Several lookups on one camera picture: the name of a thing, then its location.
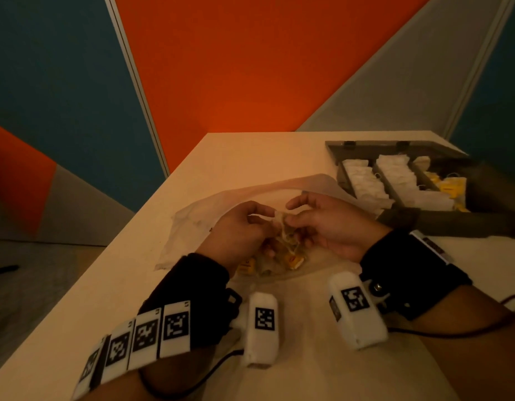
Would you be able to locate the person's left hand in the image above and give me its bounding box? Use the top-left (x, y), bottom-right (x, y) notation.
top-left (196, 200), bottom-right (279, 277)

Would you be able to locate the person's right hand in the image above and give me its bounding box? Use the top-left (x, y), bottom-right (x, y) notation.
top-left (284, 192), bottom-right (393, 263)

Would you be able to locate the clear plastic bag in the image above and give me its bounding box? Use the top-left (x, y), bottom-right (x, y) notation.
top-left (155, 174), bottom-right (383, 285)

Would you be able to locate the pile of paper tea bags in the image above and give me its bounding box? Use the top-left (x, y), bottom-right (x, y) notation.
top-left (236, 233), bottom-right (309, 277)

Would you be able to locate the dark compartment organizer box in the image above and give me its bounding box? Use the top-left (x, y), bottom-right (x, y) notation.
top-left (325, 140), bottom-right (515, 239)

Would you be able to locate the person's left forearm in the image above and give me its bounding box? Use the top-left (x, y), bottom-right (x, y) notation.
top-left (80, 346), bottom-right (216, 401)

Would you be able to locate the person's right forearm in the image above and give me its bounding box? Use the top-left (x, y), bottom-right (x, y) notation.
top-left (412, 285), bottom-right (515, 401)

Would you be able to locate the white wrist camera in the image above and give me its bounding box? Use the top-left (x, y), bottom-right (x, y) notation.
top-left (327, 271), bottom-right (389, 351)
top-left (232, 292), bottom-right (279, 368)

